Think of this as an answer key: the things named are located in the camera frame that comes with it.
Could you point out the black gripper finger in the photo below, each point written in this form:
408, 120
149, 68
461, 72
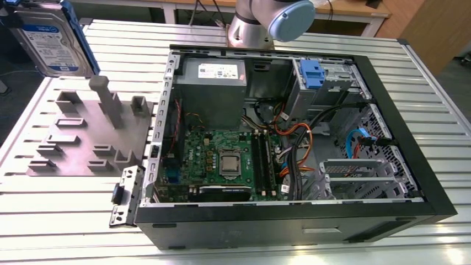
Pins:
9, 21

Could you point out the hard disk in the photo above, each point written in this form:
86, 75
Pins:
49, 41

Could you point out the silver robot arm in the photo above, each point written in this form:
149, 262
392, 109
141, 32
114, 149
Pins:
254, 33

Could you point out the metal disk bay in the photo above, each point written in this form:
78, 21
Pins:
361, 180

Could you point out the black table corner cap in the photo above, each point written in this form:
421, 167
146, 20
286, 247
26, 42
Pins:
404, 42
87, 21

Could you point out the dark floor object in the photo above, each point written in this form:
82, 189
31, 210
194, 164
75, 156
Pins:
3, 87

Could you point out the grey parts rack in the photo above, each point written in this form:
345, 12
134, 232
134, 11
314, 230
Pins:
95, 138

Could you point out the grey power supply unit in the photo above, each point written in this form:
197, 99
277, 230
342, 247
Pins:
214, 105

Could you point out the green motherboard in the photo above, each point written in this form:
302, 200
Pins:
199, 154

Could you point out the silver CPU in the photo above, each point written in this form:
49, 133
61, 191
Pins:
231, 163

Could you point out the CPU socket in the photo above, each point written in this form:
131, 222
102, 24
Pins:
231, 176

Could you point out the blue drive latch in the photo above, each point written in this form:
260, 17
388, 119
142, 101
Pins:
313, 73

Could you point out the black graphics card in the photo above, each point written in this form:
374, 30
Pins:
221, 194

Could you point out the black RAM slot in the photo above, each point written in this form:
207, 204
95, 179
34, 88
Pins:
260, 163
270, 163

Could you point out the grey metal drive cage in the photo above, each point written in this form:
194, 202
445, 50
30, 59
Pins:
317, 99

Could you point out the small black desk item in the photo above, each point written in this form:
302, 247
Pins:
374, 3

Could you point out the black PC case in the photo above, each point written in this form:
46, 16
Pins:
258, 229

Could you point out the wooden cabinet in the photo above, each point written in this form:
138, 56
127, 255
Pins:
434, 27

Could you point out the black chair base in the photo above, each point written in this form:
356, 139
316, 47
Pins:
466, 59

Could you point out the blue bracket clip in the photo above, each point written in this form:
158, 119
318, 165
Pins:
118, 193

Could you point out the metal expansion slot bracket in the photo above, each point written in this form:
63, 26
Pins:
133, 193

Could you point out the wooden desk white frame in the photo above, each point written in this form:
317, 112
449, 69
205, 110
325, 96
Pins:
361, 9

